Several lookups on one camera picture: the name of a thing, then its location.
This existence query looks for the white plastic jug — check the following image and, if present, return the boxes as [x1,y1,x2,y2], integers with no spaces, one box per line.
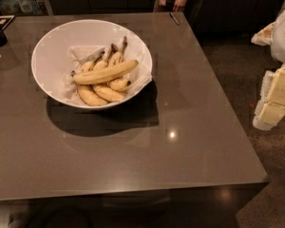
[18,0,33,14]
[0,0,19,14]

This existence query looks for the person's hand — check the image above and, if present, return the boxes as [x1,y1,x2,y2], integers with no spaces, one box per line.
[173,0,187,11]

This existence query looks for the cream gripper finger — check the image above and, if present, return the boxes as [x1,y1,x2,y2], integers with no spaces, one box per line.
[251,22,276,46]
[253,64,285,131]

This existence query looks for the black pen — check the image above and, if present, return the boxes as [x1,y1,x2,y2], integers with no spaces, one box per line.
[169,12,180,26]

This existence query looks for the white plastic jug left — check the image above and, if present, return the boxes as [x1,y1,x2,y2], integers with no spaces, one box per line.
[0,0,19,14]

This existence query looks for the white bowl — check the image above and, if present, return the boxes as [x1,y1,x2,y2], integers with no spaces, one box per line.
[30,19,153,110]

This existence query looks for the white paper liner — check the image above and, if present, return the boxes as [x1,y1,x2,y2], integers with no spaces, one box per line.
[60,32,152,108]

